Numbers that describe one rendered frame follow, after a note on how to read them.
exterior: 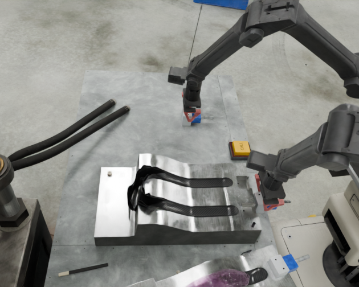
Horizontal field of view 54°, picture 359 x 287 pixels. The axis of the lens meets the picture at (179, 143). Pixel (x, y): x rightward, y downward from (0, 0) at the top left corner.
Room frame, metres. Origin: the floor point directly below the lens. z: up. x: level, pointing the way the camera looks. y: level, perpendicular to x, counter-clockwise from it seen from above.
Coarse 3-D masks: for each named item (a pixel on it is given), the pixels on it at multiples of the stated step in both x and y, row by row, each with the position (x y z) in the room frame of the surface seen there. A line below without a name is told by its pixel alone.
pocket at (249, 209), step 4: (244, 204) 0.64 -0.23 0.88; (248, 204) 0.65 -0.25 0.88; (252, 204) 0.65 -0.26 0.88; (244, 208) 0.64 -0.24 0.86; (248, 208) 0.64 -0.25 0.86; (252, 208) 0.64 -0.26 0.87; (244, 212) 0.63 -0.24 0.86; (248, 212) 0.63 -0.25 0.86; (252, 212) 0.63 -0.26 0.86; (244, 216) 0.61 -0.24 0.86; (248, 216) 0.61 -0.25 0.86; (252, 216) 0.62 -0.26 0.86; (256, 216) 0.61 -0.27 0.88
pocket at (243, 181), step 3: (237, 177) 0.75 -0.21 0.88; (240, 177) 0.75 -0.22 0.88; (243, 177) 0.75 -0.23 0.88; (246, 177) 0.76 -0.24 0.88; (237, 180) 0.75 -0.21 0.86; (240, 180) 0.75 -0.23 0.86; (243, 180) 0.75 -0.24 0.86; (246, 180) 0.75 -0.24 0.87; (240, 183) 0.74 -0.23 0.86; (243, 183) 0.74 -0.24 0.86; (246, 183) 0.74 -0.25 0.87; (240, 186) 0.73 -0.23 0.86; (243, 186) 0.73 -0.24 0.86; (246, 186) 0.73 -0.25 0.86; (249, 186) 0.72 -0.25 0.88
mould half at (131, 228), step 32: (160, 160) 0.74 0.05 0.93; (160, 192) 0.61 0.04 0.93; (192, 192) 0.66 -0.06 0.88; (224, 192) 0.68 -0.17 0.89; (96, 224) 0.52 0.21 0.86; (128, 224) 0.53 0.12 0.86; (160, 224) 0.51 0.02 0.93; (192, 224) 0.54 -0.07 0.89; (224, 224) 0.56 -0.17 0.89; (256, 224) 0.57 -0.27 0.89
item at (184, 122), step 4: (184, 116) 1.05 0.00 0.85; (192, 116) 1.06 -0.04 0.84; (200, 116) 1.07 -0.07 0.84; (204, 116) 1.08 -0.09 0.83; (208, 116) 1.09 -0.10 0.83; (212, 116) 1.09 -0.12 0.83; (184, 120) 1.05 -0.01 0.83; (196, 120) 1.06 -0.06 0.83; (200, 120) 1.06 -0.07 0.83; (184, 124) 1.05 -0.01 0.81; (188, 124) 1.05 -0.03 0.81
